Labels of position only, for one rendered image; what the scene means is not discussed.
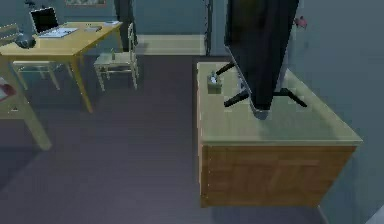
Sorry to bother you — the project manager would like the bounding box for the wooden television cabinet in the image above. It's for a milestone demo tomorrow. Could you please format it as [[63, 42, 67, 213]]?
[[196, 61, 364, 209]]

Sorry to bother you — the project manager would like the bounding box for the black floor lamp pole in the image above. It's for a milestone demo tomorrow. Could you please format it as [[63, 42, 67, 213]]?
[[200, 0, 214, 57]]

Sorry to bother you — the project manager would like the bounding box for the pale wooden chair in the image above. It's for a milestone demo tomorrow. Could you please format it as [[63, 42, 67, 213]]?
[[0, 22, 74, 92], [93, 22, 140, 93]]

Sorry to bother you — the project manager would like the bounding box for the black television set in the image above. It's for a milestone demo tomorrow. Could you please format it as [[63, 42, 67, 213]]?
[[215, 0, 308, 120]]

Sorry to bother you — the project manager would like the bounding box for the yellow wooden table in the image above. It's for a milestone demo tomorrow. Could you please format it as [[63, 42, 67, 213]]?
[[0, 21, 124, 152]]

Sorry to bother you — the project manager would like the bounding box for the black open laptop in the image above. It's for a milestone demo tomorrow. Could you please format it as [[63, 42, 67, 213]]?
[[29, 6, 79, 39]]

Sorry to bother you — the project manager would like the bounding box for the small pink wall object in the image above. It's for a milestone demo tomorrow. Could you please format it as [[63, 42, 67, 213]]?
[[293, 15, 308, 30]]

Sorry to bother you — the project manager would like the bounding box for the framed wall picture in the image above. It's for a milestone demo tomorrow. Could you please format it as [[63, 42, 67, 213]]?
[[64, 0, 108, 8]]

